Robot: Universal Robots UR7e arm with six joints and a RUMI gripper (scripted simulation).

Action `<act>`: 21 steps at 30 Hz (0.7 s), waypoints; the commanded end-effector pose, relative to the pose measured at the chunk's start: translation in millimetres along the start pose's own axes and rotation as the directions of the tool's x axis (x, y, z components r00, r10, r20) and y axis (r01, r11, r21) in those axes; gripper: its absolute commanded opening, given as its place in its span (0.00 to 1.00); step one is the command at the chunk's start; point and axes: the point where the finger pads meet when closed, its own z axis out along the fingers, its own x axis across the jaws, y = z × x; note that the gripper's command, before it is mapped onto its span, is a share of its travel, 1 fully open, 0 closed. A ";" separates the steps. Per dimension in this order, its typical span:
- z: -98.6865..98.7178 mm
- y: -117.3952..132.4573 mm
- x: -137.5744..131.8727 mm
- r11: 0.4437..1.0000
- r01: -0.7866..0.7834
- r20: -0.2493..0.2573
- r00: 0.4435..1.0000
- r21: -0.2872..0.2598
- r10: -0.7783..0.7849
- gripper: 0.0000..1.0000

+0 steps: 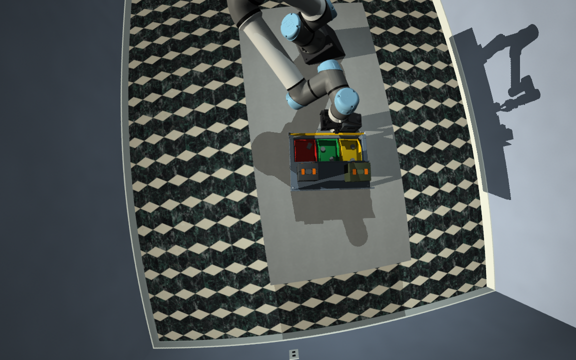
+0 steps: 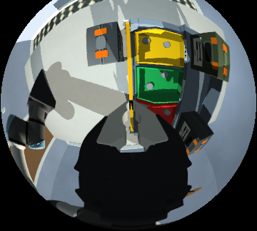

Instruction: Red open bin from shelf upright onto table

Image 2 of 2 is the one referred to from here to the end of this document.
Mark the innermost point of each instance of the yellow open bin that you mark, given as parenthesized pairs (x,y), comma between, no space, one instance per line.
(154,51)

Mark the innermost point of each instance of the red bin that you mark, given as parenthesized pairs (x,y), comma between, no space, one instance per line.
(155,107)

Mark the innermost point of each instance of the dark grey metal shelf rack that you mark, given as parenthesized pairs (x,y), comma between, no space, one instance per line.
(200,92)

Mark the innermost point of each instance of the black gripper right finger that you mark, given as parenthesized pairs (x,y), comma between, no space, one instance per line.
(154,130)

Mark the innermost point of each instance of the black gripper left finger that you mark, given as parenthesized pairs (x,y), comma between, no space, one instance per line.
(109,131)

